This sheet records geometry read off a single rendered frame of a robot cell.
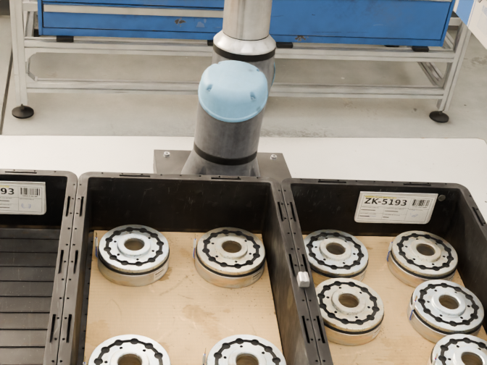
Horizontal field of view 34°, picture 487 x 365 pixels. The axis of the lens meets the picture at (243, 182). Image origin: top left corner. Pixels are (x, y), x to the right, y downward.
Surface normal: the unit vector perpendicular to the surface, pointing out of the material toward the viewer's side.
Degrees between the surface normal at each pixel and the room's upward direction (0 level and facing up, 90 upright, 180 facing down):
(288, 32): 90
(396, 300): 0
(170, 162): 4
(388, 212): 90
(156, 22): 90
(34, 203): 90
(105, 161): 0
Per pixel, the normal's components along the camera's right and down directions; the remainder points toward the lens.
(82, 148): 0.11, -0.80
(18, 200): 0.10, 0.59
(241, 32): -0.18, 0.51
